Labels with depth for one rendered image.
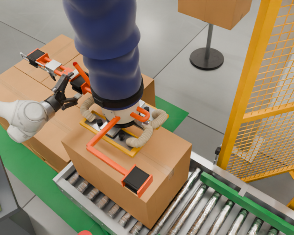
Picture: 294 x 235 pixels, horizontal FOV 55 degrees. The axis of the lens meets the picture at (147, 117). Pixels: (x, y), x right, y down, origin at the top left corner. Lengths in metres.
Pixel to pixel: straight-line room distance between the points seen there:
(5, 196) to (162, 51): 2.47
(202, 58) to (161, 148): 2.09
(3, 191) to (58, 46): 1.62
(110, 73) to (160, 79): 2.19
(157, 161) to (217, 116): 1.52
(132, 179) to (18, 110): 0.50
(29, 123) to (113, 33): 0.47
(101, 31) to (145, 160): 0.76
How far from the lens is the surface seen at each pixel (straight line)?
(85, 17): 0.90
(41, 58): 1.64
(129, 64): 1.04
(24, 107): 1.12
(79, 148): 1.55
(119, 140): 1.30
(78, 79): 1.43
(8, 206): 1.77
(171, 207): 1.76
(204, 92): 3.07
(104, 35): 0.91
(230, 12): 2.77
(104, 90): 1.09
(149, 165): 1.43
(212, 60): 3.41
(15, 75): 2.81
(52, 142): 2.15
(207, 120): 2.81
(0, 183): 1.86
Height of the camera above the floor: 2.20
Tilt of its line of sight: 51 degrees down
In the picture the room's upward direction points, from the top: 5 degrees counter-clockwise
